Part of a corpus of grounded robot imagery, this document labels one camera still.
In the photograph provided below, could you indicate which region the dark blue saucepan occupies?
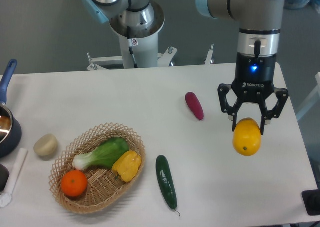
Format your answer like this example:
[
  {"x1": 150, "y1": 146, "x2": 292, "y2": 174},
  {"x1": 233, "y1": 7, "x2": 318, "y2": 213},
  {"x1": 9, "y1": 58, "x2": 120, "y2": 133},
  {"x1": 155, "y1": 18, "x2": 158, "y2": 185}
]
[{"x1": 0, "y1": 59, "x2": 22, "y2": 158}]

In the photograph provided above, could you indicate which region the white rolled cloth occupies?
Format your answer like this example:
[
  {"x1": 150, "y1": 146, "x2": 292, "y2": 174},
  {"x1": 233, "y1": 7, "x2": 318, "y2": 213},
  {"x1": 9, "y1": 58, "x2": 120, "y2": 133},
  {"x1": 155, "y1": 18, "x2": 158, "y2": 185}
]
[{"x1": 0, "y1": 148, "x2": 28, "y2": 209}]

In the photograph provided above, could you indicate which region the yellow mango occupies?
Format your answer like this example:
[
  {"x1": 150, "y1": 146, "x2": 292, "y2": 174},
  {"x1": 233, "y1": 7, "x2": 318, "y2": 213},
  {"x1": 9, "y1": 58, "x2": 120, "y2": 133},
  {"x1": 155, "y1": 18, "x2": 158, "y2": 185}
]
[{"x1": 232, "y1": 118, "x2": 262, "y2": 157}]

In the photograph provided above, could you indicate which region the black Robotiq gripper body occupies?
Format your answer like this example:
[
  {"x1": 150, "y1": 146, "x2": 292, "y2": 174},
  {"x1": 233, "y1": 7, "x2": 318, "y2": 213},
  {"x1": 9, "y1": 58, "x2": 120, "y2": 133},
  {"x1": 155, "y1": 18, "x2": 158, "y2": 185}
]
[{"x1": 231, "y1": 53, "x2": 277, "y2": 104}]

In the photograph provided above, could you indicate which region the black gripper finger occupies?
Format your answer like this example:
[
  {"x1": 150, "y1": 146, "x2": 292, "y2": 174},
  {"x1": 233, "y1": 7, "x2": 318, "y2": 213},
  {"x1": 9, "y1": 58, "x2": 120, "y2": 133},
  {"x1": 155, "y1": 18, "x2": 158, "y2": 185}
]
[
  {"x1": 217, "y1": 83, "x2": 248, "y2": 132},
  {"x1": 257, "y1": 88, "x2": 289, "y2": 136}
]

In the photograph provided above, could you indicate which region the black device at edge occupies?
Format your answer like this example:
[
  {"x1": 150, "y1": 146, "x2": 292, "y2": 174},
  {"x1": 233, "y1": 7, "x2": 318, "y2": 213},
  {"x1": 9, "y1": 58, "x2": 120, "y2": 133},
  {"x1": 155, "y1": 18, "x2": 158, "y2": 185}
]
[{"x1": 301, "y1": 189, "x2": 320, "y2": 216}]

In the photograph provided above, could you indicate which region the orange tangerine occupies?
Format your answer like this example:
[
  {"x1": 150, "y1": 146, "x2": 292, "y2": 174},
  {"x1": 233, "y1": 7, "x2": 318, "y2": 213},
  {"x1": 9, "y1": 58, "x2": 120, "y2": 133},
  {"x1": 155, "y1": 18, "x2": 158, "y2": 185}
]
[{"x1": 61, "y1": 170, "x2": 88, "y2": 198}]

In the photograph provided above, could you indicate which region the dark round object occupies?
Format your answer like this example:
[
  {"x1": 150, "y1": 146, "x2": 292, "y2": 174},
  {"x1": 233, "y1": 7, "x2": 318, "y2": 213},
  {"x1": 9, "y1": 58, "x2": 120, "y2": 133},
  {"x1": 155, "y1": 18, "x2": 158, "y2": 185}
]
[{"x1": 0, "y1": 164, "x2": 10, "y2": 192}]

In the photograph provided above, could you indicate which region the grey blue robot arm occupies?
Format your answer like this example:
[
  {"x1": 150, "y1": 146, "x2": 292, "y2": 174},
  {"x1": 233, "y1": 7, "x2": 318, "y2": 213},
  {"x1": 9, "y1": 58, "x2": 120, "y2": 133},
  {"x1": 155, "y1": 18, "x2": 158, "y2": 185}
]
[{"x1": 82, "y1": 0, "x2": 289, "y2": 130}]

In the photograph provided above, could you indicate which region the dark green cucumber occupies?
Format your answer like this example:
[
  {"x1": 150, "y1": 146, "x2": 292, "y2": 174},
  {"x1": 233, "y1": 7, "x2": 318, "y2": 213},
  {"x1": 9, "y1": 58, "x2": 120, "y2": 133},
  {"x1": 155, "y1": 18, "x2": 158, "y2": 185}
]
[{"x1": 155, "y1": 155, "x2": 181, "y2": 216}]

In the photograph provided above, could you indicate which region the purple sweet potato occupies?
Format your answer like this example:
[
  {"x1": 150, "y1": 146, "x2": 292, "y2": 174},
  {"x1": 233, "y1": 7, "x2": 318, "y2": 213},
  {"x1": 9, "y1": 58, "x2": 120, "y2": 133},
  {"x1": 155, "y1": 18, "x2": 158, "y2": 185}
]
[{"x1": 185, "y1": 92, "x2": 205, "y2": 121}]

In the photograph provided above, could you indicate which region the green bok choy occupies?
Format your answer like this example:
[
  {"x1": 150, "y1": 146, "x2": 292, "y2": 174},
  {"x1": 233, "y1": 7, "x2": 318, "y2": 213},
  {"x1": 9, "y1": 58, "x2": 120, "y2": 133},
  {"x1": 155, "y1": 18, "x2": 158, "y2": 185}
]
[{"x1": 72, "y1": 137, "x2": 130, "y2": 171}]

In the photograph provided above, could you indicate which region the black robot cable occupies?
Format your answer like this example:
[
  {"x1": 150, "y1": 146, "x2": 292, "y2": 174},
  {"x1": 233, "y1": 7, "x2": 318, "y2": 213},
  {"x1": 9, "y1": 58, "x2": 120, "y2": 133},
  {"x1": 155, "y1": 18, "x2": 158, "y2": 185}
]
[{"x1": 125, "y1": 25, "x2": 139, "y2": 69}]

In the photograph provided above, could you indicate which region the beige potato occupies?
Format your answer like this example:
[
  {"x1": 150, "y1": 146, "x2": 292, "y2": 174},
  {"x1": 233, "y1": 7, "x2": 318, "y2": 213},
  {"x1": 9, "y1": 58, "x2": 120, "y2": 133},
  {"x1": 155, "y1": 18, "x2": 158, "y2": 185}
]
[{"x1": 33, "y1": 133, "x2": 58, "y2": 157}]

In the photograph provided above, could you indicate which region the yellow bell pepper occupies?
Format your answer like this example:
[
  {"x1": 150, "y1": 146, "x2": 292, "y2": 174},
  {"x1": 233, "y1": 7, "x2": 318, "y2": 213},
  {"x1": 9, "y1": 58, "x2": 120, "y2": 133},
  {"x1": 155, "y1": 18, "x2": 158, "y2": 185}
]
[{"x1": 111, "y1": 150, "x2": 142, "y2": 183}]

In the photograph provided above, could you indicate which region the white frame at right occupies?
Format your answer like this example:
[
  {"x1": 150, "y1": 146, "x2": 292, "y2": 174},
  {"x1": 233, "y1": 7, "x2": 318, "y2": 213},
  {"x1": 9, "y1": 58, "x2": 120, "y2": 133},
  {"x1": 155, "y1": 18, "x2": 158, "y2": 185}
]
[{"x1": 296, "y1": 72, "x2": 320, "y2": 122}]

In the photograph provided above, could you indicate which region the woven wicker basket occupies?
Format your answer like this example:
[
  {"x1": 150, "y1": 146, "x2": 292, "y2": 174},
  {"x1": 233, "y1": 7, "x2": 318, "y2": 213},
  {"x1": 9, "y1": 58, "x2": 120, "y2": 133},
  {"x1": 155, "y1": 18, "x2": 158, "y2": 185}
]
[{"x1": 49, "y1": 123, "x2": 146, "y2": 214}]

